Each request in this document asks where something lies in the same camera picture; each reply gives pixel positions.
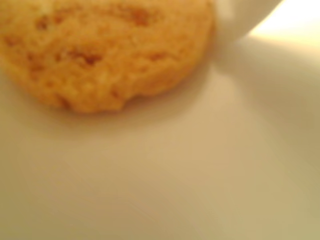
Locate round chocolate chip cookie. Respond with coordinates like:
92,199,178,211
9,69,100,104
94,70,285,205
0,0,217,115

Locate white paper sheet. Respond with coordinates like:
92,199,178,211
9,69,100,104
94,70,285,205
0,7,320,240

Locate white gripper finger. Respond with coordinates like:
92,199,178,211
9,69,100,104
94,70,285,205
212,0,286,44

